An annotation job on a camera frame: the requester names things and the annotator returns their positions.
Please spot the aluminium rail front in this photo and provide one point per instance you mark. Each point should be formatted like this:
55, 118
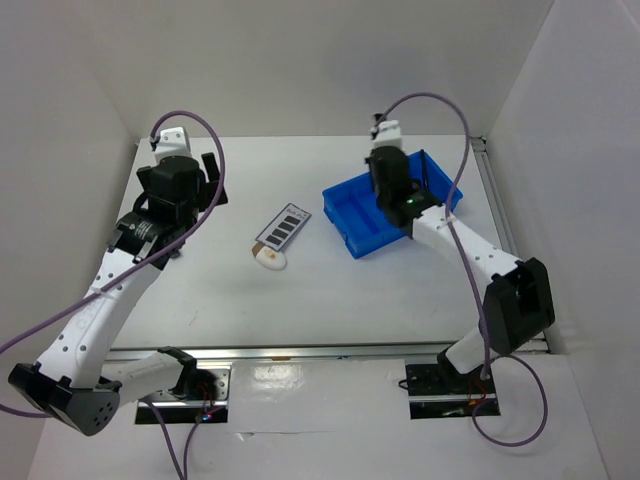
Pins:
315, 352

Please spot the aluminium rail right side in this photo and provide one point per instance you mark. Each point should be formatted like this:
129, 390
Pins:
510, 235

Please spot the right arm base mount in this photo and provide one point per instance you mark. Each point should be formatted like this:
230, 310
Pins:
432, 395

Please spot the black slim makeup brush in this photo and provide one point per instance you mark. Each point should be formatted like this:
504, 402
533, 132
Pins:
425, 178

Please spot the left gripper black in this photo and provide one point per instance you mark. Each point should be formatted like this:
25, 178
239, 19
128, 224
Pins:
208, 190

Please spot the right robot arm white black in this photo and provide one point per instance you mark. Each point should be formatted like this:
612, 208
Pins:
513, 295

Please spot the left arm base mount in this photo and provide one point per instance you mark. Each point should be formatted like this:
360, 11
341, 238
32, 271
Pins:
206, 400

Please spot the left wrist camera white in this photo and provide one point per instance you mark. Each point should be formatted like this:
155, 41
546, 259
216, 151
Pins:
171, 142

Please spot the blue plastic divided bin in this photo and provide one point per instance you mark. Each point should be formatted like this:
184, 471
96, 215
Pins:
351, 208

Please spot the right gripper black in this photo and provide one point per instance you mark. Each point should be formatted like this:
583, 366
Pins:
368, 162

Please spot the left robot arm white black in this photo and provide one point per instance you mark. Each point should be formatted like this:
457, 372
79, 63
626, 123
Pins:
70, 381

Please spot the aluminium rail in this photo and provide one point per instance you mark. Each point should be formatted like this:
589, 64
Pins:
315, 352
510, 235

